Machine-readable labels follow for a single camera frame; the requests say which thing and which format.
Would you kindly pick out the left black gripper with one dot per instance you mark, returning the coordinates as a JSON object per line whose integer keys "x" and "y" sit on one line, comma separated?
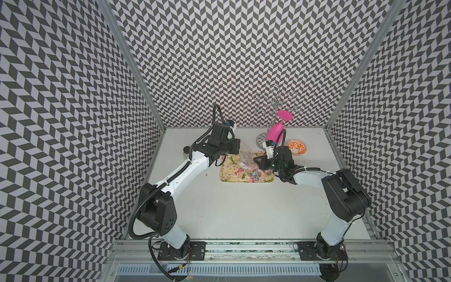
{"x": 235, "y": 143}

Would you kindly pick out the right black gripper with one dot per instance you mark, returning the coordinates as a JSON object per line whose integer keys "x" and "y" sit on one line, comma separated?
{"x": 262, "y": 163}

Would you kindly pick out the clear ziploc bag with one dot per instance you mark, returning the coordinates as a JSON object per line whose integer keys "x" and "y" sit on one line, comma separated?
{"x": 247, "y": 155}

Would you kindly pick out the pile of colourful lollipop candies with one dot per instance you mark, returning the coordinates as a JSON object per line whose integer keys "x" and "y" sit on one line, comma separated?
{"x": 260, "y": 176}

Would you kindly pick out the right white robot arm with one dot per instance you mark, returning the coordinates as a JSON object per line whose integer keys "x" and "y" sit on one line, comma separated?
{"x": 347, "y": 199}

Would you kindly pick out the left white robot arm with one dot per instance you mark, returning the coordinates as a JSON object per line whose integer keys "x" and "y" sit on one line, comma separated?
{"x": 157, "y": 202}

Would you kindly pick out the pink plastic wine glass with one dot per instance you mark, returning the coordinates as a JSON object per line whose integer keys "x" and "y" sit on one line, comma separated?
{"x": 276, "y": 129}

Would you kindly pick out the floral rectangular tray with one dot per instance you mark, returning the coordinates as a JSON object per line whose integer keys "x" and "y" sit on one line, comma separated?
{"x": 231, "y": 171}

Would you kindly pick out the orange patterned small bowl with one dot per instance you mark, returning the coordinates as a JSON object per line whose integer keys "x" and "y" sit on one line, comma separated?
{"x": 296, "y": 147}

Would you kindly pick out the chrome glass holder stand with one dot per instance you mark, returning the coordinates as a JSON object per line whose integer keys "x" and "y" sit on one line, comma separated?
{"x": 267, "y": 102}

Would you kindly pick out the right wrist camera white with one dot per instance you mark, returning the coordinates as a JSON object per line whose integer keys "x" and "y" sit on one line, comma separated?
{"x": 269, "y": 147}

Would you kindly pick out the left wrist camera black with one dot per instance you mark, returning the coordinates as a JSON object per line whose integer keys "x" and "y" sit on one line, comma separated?
{"x": 231, "y": 124}

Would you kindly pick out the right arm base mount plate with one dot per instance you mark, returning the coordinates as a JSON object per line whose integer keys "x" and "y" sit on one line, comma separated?
{"x": 321, "y": 251}

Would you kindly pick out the aluminium front rail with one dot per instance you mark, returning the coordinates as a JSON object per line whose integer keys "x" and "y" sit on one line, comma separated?
{"x": 285, "y": 251}

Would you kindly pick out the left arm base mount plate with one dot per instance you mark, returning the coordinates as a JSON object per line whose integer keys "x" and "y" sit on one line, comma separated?
{"x": 193, "y": 251}

